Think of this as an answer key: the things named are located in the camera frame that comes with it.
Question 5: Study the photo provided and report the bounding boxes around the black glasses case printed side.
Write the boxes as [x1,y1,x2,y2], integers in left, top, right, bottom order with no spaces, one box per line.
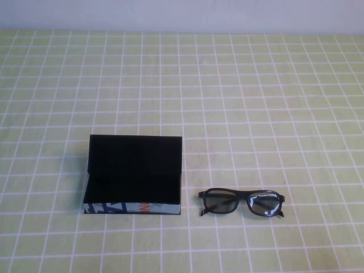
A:
[82,134,183,216]

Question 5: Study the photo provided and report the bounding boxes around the black frame glasses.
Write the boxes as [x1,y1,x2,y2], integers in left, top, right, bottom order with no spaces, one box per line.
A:
[198,187,286,219]

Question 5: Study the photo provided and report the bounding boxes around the green checkered tablecloth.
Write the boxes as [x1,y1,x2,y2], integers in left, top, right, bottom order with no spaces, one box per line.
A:
[0,28,364,273]

